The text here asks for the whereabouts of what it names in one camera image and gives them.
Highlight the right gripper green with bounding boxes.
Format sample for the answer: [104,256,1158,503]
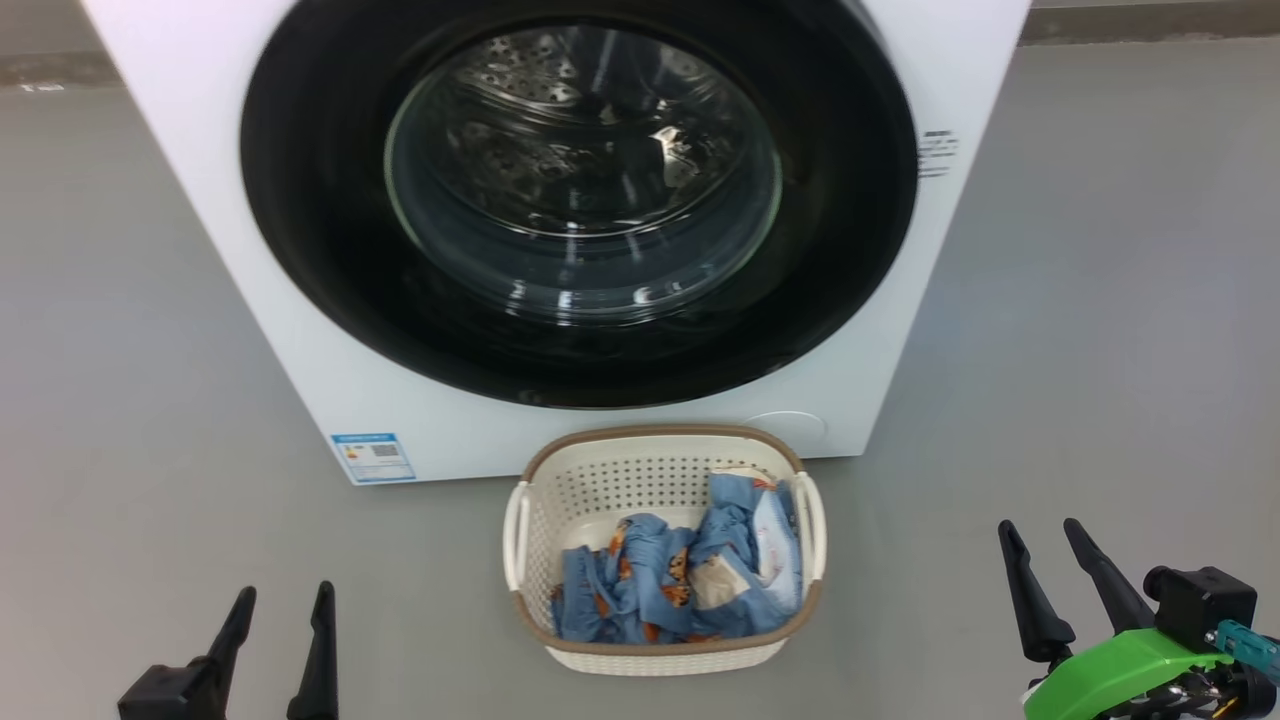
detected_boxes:
[997,517,1237,720]

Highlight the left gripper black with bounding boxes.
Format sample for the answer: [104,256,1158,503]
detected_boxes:
[118,580,339,720]

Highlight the blue cartoon print clothes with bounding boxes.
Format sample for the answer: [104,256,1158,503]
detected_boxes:
[548,470,806,644]

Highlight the black round glass washer door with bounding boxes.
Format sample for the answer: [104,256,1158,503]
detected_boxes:
[238,0,921,411]

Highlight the cream perforated laundry basket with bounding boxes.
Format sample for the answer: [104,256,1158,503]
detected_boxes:
[502,425,828,678]

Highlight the white front-load washing machine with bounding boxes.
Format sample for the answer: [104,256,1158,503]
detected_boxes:
[80,0,1033,488]

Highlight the blue energy label sticker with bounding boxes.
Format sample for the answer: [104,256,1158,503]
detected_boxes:
[331,432,417,485]

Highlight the round white filter cover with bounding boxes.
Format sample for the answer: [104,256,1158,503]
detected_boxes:
[740,410,827,448]

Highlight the teal cable connector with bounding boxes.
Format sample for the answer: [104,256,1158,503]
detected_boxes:
[1205,620,1280,679]

